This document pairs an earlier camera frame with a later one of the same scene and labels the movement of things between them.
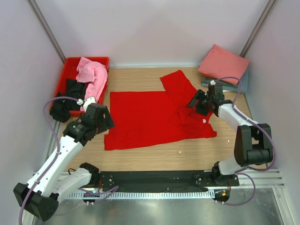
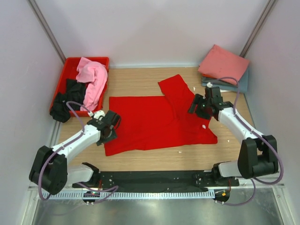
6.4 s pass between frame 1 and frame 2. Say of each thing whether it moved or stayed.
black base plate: stayed
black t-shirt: stayed
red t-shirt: moved
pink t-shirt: stayed
